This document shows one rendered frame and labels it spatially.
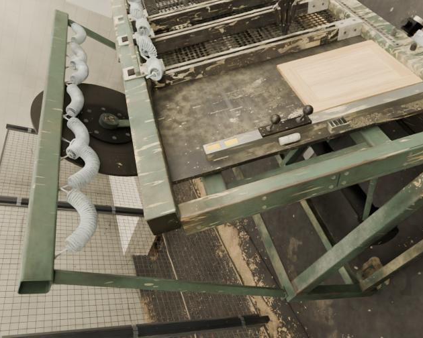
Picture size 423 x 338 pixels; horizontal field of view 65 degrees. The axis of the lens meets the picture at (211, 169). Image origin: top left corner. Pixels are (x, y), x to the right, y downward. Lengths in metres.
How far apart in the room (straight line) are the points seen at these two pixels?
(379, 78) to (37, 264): 1.52
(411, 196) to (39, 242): 1.50
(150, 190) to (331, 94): 0.85
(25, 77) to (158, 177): 5.98
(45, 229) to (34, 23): 5.53
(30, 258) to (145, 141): 0.56
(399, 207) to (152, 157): 1.10
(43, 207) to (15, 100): 5.80
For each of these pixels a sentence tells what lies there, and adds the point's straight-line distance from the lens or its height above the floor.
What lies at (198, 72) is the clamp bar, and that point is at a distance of 1.66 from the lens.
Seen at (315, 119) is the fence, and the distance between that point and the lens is 1.34.
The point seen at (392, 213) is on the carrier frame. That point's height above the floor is 0.79.
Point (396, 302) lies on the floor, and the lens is 2.65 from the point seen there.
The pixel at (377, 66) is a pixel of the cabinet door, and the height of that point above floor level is 0.97.
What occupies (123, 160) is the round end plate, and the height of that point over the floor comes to 1.79.
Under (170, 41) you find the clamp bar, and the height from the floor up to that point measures 1.66.
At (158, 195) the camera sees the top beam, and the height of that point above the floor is 1.87.
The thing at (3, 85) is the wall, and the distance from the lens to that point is 7.08.
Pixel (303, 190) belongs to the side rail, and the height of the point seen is 1.43.
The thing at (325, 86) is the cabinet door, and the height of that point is 1.18.
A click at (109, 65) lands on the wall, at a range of 6.86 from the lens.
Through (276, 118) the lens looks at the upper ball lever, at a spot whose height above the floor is 1.53.
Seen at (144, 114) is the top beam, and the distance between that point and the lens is 1.37.
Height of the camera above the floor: 2.26
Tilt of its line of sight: 30 degrees down
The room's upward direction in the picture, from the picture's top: 80 degrees counter-clockwise
